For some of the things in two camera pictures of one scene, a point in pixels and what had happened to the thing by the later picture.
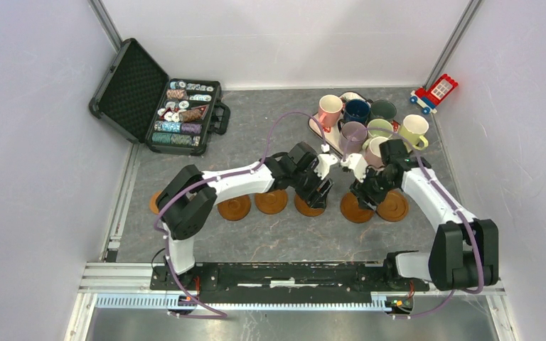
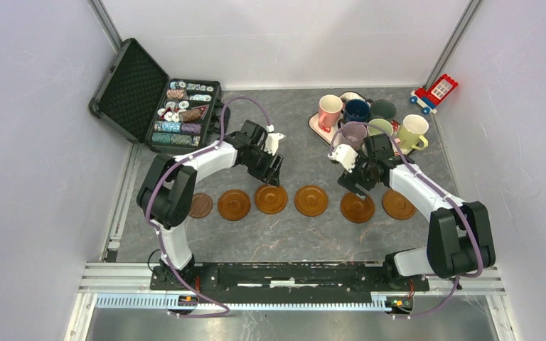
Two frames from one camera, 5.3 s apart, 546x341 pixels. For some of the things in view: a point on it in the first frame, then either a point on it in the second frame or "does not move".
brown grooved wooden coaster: (234, 209) does not move
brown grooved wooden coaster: (271, 202) does not move
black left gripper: (315, 199) → (270, 175)
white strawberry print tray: (331, 135) does not move
